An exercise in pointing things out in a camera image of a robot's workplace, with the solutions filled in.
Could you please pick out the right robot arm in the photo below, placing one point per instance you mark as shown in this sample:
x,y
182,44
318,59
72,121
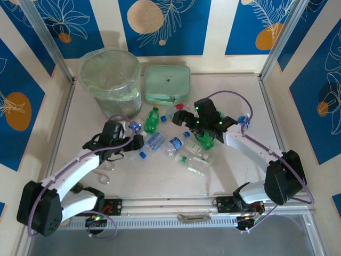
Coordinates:
x,y
253,149

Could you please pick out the small metal bracket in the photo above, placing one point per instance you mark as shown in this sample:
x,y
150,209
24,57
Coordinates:
x,y
194,217

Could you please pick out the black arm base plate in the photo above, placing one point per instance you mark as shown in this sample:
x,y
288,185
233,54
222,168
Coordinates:
x,y
221,205
115,208

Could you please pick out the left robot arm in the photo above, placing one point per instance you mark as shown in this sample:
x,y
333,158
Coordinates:
x,y
74,170

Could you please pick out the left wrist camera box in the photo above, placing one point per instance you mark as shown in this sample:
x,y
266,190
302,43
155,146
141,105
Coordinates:
x,y
123,123

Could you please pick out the blue label bottle blue cap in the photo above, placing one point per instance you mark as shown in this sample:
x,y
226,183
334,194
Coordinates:
x,y
175,143

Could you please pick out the long aluminium base rail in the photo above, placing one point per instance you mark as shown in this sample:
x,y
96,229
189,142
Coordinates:
x,y
165,204

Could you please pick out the mint green zip pouch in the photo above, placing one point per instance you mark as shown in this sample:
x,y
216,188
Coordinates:
x,y
166,82

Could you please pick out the clear bottle white green label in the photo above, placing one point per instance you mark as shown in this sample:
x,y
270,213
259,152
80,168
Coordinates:
x,y
203,158

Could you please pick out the clear bottle red cap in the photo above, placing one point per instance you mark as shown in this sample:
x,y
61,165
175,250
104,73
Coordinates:
x,y
180,106

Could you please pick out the crushed blue label bottle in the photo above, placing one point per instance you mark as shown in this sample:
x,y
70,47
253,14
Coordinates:
x,y
155,141

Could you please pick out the green bin liner bag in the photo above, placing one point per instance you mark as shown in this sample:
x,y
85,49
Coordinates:
x,y
106,96

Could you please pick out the aluminium frame post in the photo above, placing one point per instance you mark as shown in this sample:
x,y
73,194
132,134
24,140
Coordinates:
x,y
281,40
48,40

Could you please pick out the black connector board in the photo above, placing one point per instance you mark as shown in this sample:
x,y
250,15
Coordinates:
x,y
92,221
243,222

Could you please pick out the small clear bottle white label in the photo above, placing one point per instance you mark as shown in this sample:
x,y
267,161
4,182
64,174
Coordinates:
x,y
193,146

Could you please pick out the clear bottle green neck label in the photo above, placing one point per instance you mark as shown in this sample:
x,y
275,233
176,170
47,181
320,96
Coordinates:
x,y
183,159

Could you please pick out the clear plastic bin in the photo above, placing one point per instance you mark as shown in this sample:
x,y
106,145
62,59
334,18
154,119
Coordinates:
x,y
120,109

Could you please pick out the grey metal sheet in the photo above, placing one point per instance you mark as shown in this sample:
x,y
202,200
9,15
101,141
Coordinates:
x,y
170,242

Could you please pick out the aluminium side rail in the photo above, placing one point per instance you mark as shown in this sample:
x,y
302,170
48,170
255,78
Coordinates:
x,y
67,106
265,90

